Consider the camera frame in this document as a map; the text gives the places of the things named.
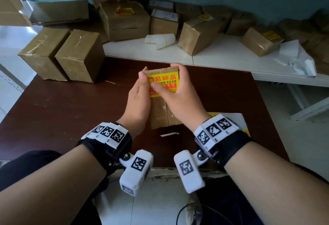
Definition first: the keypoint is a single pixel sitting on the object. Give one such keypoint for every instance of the person's right hand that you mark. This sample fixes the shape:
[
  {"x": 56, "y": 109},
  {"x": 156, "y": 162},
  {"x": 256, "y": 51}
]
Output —
[{"x": 185, "y": 101}]

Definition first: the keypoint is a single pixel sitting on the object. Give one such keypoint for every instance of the person's left hand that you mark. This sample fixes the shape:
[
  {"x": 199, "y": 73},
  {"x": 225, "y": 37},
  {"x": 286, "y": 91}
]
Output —
[{"x": 137, "y": 106}]

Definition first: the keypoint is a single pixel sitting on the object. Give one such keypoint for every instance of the person's left thumb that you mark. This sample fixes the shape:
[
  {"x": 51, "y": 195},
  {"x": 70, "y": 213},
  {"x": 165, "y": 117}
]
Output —
[{"x": 144, "y": 82}]

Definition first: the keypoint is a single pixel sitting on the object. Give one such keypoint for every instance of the person's right thumb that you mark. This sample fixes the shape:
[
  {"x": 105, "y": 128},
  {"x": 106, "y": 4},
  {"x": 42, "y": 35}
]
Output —
[{"x": 159, "y": 88}]

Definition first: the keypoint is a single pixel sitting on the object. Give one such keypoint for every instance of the small box with yellow sticker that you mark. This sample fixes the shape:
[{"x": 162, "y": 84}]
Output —
[{"x": 159, "y": 114}]

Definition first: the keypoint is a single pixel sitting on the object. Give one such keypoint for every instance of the person's right forearm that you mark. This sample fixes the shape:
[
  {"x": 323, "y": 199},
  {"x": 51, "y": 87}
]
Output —
[{"x": 277, "y": 189}]

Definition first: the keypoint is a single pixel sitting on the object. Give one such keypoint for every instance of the person's left forearm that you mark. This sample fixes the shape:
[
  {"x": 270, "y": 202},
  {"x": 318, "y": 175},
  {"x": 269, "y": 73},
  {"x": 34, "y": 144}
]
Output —
[{"x": 51, "y": 189}]

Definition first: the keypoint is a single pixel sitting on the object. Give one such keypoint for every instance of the thin yellow paper sliver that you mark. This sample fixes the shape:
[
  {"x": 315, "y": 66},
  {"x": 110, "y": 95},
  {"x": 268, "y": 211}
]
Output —
[{"x": 110, "y": 82}]

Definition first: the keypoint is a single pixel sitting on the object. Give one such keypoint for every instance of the curled white backing paper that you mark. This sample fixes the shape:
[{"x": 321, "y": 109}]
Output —
[{"x": 160, "y": 40}]

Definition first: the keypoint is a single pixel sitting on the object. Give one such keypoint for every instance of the small white paper strip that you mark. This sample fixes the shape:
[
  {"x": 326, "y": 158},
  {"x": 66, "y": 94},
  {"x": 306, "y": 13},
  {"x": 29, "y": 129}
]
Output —
[{"x": 169, "y": 134}]

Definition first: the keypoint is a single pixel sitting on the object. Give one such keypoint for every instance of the pile of cardboard parcels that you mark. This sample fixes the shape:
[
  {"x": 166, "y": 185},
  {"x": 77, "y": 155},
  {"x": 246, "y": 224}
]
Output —
[{"x": 123, "y": 22}]

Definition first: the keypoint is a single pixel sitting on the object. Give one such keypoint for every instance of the black left wristband with markers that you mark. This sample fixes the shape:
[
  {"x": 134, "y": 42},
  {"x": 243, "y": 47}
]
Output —
[{"x": 113, "y": 140}]

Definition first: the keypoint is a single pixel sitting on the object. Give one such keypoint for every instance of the black wristband with markers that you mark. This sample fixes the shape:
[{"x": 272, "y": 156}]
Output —
[
  {"x": 223, "y": 142},
  {"x": 113, "y": 140}
]

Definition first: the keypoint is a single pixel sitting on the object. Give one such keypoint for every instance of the taped brown cardboard box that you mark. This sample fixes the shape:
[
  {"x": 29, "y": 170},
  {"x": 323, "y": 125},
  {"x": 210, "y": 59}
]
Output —
[
  {"x": 42, "y": 52},
  {"x": 81, "y": 55}
]

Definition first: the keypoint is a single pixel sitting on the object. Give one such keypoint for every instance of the white metal shelf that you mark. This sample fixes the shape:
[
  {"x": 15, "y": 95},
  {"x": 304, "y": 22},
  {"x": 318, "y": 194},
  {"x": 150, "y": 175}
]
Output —
[{"x": 223, "y": 52}]

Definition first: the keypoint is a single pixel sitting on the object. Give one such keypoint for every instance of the black right wristband with markers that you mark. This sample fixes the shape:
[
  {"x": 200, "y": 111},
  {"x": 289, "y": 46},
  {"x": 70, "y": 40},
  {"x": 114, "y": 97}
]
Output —
[{"x": 223, "y": 142}]

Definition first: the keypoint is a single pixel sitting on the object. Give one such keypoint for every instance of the white sheet of yellow stickers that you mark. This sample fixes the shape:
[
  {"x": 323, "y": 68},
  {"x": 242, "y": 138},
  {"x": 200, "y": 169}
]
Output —
[{"x": 240, "y": 122}]

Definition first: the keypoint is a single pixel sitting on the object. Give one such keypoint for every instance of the flat cardboard sheet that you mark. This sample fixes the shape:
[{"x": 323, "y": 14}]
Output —
[{"x": 60, "y": 11}]

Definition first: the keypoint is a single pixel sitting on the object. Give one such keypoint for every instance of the crumpled white paper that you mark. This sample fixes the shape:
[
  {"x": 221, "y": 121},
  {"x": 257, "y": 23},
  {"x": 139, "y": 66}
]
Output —
[{"x": 295, "y": 55}]

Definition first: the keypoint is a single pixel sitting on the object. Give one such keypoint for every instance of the large plain cardboard carton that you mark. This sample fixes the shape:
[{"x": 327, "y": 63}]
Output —
[{"x": 11, "y": 9}]

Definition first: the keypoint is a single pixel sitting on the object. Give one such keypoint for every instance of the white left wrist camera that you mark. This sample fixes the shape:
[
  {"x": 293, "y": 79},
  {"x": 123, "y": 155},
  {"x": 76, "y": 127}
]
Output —
[{"x": 136, "y": 173}]

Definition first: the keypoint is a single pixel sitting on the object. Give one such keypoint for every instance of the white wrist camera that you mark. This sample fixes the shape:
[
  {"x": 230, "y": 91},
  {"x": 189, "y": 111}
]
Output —
[
  {"x": 136, "y": 173},
  {"x": 190, "y": 173}
]

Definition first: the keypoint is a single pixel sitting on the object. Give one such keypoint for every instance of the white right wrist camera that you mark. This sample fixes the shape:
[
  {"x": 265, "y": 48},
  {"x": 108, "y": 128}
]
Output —
[{"x": 190, "y": 173}]

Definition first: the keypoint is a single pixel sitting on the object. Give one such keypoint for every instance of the white metal rack rail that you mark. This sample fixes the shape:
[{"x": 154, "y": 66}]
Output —
[{"x": 11, "y": 78}]

